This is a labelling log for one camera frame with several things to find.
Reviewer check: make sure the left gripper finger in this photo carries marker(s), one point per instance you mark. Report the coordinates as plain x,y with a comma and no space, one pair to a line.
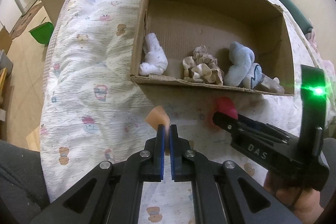
265,128
243,129

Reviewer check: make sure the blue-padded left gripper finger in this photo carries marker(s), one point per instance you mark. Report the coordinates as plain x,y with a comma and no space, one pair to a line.
223,192
110,193

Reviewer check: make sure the light blue plush toy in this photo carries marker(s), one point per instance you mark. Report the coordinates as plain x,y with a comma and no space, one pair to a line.
244,71

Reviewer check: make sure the cream ruffled scrunchie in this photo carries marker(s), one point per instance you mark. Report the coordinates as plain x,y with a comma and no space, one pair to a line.
202,68

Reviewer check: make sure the orange tan sock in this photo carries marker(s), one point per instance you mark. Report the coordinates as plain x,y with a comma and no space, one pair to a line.
156,117

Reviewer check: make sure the white soft cloth bundle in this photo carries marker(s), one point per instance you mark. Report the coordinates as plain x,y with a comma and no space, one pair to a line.
155,59

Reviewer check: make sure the person's right hand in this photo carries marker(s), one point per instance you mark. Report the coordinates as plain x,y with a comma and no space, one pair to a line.
305,203

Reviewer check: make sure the small beige plush toy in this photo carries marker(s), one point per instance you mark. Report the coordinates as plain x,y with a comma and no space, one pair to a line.
270,85

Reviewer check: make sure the pink blanket edge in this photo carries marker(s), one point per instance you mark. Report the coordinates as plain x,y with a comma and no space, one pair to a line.
328,65

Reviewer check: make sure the grey trouser leg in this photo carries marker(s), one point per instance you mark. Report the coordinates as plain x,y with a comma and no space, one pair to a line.
23,189

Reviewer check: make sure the white printed bed quilt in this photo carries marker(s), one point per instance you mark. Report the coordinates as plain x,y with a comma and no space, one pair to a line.
94,112

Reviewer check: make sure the open cardboard box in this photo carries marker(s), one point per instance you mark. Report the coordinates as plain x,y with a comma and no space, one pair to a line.
182,25

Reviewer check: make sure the yellow red wooden rack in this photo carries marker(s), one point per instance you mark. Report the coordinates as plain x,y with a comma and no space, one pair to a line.
2,83

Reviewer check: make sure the grey trash bin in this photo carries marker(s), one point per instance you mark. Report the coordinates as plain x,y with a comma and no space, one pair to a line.
5,63

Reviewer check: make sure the green plastic bin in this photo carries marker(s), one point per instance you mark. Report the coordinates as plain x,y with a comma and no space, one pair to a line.
42,33

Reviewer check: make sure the flat cardboard sheet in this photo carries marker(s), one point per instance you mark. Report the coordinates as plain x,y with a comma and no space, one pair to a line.
5,40

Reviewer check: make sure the patterned floor rug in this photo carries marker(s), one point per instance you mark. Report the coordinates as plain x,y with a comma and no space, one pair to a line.
24,20

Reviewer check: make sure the white kitchen cabinets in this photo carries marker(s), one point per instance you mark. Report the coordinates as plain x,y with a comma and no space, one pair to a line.
9,14

